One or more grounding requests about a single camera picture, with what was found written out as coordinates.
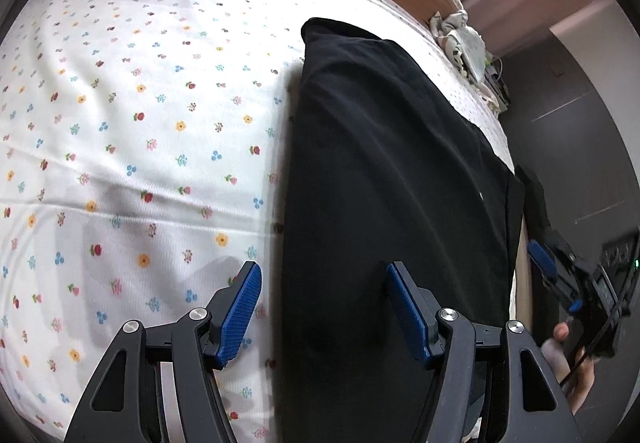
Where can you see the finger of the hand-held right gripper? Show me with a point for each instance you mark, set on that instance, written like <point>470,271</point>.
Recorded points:
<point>542,263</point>
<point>574,304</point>

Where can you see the floral bed sheet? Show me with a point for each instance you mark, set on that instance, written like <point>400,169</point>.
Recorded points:
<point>125,123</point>

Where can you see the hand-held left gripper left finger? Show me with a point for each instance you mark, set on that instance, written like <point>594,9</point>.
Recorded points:
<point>240,308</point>

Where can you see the person's right hand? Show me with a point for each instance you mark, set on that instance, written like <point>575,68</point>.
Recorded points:
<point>582,373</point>

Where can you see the white patterned quilt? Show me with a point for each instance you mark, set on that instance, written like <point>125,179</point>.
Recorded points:
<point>462,40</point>

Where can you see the black garment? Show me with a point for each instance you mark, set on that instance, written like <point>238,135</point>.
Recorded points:
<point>390,173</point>

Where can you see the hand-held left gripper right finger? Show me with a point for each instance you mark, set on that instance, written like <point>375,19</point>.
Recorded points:
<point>407,310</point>

